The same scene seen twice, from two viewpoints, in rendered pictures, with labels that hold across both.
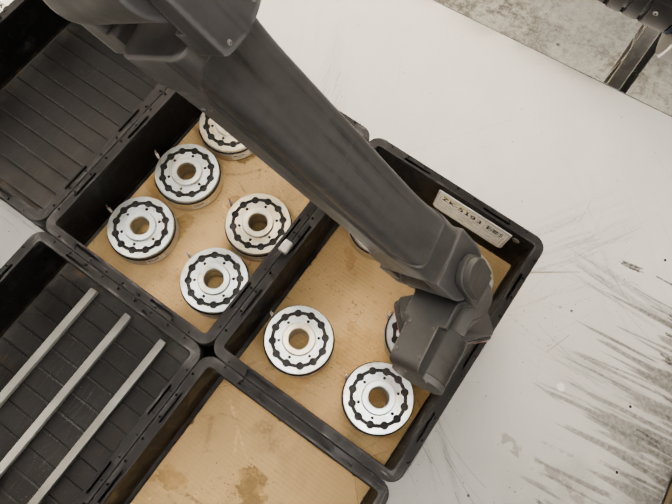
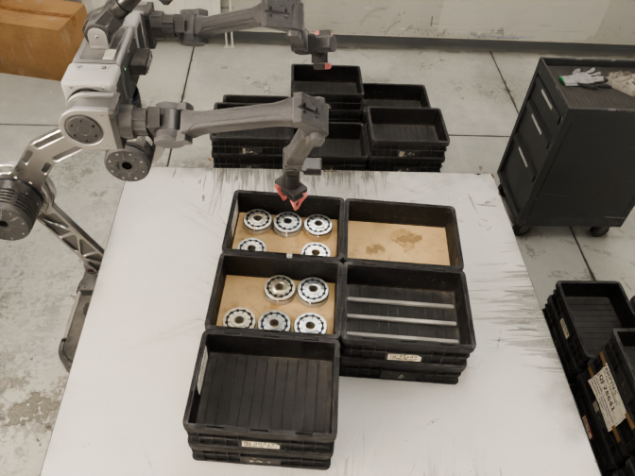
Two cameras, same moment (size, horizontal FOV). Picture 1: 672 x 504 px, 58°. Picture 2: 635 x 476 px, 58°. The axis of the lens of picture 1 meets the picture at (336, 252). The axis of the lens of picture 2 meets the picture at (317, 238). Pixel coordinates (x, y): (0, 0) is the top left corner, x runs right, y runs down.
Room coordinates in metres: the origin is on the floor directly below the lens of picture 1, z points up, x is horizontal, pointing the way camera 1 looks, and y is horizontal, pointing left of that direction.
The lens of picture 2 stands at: (0.79, 1.16, 2.35)
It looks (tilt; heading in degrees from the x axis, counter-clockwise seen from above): 47 degrees down; 240
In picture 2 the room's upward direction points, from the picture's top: 5 degrees clockwise
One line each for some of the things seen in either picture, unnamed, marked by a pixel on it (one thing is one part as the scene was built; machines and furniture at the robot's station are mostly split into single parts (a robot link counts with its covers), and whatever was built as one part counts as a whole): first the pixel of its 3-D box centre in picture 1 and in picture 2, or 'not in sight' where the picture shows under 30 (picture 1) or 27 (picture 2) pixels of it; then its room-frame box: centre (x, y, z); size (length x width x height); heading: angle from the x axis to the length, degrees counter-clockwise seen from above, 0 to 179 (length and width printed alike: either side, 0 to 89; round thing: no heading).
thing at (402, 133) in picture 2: not in sight; (400, 157); (-0.80, -0.76, 0.37); 0.40 x 0.30 x 0.45; 155
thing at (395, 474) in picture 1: (383, 296); (285, 225); (0.21, -0.07, 0.92); 0.40 x 0.30 x 0.02; 150
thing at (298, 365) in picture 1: (298, 339); (315, 253); (0.14, 0.04, 0.86); 0.10 x 0.10 x 0.01
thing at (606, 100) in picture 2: not in sight; (577, 155); (-1.64, -0.32, 0.45); 0.60 x 0.45 x 0.90; 155
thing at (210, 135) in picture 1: (230, 124); (239, 321); (0.48, 0.19, 0.86); 0.10 x 0.10 x 0.01
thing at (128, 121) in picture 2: not in sight; (132, 121); (0.63, -0.10, 1.45); 0.09 x 0.08 x 0.12; 65
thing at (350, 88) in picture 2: not in sight; (324, 111); (-0.61, -1.29, 0.37); 0.40 x 0.30 x 0.45; 155
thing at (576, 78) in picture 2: not in sight; (583, 76); (-1.57, -0.44, 0.88); 0.25 x 0.19 x 0.03; 155
